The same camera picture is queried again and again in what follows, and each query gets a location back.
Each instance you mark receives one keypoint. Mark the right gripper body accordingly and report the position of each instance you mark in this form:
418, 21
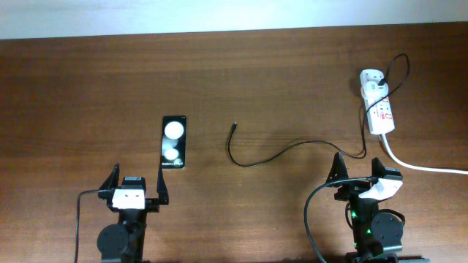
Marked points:
352, 191

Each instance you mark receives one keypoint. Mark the white USB charger plug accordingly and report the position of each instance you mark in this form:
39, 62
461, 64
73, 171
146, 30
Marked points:
372, 90

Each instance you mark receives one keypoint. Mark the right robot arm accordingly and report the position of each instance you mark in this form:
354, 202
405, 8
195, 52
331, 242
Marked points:
377, 233

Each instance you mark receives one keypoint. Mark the black Galaxy flip phone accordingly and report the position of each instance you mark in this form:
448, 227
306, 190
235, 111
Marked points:
173, 147

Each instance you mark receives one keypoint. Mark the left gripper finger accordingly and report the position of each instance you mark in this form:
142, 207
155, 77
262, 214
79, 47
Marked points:
110, 184
161, 188

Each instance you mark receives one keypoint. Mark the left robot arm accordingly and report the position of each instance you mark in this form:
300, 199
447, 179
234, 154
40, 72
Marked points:
123, 241

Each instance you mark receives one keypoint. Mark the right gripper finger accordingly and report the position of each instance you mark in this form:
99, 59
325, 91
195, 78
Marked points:
377, 169
338, 173

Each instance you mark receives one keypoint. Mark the white power strip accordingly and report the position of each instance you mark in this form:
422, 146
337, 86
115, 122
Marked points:
379, 116

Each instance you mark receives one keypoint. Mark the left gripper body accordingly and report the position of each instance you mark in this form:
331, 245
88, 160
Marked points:
151, 205

